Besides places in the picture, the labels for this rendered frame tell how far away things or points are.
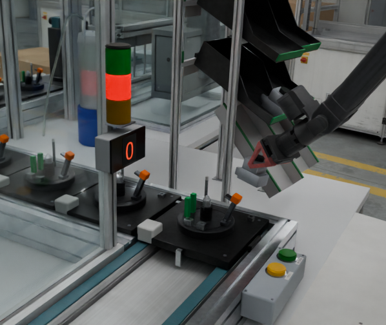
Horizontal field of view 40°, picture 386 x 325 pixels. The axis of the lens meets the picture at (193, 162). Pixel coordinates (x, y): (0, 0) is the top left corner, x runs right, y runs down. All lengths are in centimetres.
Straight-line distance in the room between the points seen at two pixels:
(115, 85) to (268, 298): 51
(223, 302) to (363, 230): 68
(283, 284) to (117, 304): 34
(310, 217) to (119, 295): 72
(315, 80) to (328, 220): 388
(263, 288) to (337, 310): 22
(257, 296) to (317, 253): 42
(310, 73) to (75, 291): 457
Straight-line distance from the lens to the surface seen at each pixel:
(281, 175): 153
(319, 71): 543
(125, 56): 106
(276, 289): 113
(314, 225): 162
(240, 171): 134
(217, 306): 107
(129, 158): 112
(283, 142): 126
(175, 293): 117
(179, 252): 121
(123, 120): 108
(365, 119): 535
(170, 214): 136
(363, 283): 139
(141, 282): 120
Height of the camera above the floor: 158
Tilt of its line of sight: 21 degrees down
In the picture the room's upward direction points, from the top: 3 degrees clockwise
